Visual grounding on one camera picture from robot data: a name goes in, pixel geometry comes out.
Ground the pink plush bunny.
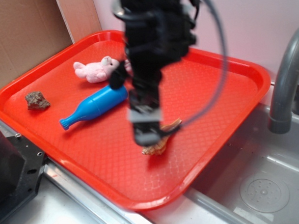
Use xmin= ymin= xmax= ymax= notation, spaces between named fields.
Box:
xmin=73 ymin=56 xmax=120 ymax=83

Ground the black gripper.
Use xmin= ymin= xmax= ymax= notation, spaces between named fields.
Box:
xmin=128 ymin=69 xmax=182 ymax=146

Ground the grey faucet spout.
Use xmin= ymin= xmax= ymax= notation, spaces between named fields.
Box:
xmin=268 ymin=28 xmax=299 ymax=134

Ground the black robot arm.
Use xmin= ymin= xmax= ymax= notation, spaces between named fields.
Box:
xmin=109 ymin=0 xmax=196 ymax=146

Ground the grey cable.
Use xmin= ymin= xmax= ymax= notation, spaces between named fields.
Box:
xmin=177 ymin=0 xmax=231 ymax=128

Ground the brown rock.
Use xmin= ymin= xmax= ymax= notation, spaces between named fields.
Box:
xmin=25 ymin=91 xmax=51 ymax=111

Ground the grey plastic sink basin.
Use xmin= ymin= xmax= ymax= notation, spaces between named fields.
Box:
xmin=139 ymin=104 xmax=299 ymax=224

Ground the brown spiral seashell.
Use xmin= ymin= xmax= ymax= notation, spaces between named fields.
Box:
xmin=141 ymin=118 xmax=182 ymax=156

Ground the brown cardboard panel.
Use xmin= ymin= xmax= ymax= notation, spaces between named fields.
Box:
xmin=0 ymin=0 xmax=101 ymax=88

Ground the blue plastic toy bottle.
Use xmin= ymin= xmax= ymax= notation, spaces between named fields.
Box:
xmin=59 ymin=85 xmax=128 ymax=130

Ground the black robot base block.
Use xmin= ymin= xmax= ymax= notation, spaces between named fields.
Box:
xmin=0 ymin=130 xmax=45 ymax=224

